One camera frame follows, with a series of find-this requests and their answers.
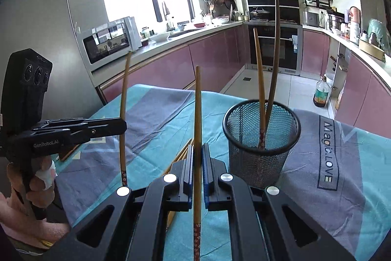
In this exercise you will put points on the cooking oil bottle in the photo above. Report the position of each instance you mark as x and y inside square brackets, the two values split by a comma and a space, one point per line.
[320, 94]

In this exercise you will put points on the teal and grey printed cloth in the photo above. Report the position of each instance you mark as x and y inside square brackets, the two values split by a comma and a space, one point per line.
[305, 218]

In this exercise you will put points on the dark brown chopstick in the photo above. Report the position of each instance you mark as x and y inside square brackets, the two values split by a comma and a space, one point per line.
[275, 50]

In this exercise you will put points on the bunch of wooden chopsticks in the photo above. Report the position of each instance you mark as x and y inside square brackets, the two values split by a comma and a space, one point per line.
[360, 89]

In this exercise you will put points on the wooden chopstick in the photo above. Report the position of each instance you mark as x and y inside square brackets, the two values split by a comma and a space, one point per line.
[184, 150]
[122, 151]
[198, 126]
[174, 162]
[259, 71]
[170, 218]
[67, 155]

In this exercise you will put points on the black mesh utensil holder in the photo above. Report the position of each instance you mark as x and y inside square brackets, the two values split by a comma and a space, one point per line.
[259, 163]

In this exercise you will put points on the small steel kettle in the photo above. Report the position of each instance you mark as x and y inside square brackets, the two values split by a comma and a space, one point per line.
[238, 16]

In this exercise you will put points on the steel stock pot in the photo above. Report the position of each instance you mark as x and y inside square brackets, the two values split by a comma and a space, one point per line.
[336, 22]

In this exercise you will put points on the person's left hand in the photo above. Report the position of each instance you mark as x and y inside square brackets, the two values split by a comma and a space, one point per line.
[38, 189]

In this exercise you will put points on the kitchen faucet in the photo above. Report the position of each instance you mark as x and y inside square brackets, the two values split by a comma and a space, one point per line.
[166, 13]

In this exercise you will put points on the hanging frying pan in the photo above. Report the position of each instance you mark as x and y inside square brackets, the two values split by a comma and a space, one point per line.
[229, 2]

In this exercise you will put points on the person's left forearm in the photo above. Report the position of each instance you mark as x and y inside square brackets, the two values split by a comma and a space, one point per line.
[15, 221]

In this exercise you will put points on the pot with glass lid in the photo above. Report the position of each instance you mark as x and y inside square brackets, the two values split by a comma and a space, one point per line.
[259, 13]

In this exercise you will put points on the black built-in oven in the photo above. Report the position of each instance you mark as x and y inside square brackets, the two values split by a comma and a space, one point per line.
[268, 50]

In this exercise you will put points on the round bamboo steamer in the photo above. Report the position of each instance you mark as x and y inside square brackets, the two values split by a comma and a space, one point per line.
[371, 50]

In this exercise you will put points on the white bowl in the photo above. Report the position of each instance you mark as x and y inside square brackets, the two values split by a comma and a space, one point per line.
[159, 37]

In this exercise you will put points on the pink lower cabinet run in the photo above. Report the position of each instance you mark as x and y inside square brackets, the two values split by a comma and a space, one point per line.
[207, 56]

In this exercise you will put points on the white microwave oven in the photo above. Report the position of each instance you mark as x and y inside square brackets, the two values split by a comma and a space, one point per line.
[104, 47]

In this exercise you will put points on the red bowl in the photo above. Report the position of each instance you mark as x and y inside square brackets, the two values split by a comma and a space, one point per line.
[199, 25]

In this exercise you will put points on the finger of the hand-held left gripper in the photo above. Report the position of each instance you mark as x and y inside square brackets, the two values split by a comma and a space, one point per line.
[104, 128]

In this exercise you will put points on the pink kettle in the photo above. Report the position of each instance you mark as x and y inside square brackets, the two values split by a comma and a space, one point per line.
[355, 16]

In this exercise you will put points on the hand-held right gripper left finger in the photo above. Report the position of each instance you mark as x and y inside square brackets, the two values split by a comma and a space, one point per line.
[191, 169]

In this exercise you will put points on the green countertop appliance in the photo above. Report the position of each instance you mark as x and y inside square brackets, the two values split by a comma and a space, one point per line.
[380, 31]

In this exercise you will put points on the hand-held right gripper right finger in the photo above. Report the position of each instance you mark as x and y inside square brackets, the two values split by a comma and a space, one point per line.
[205, 169]

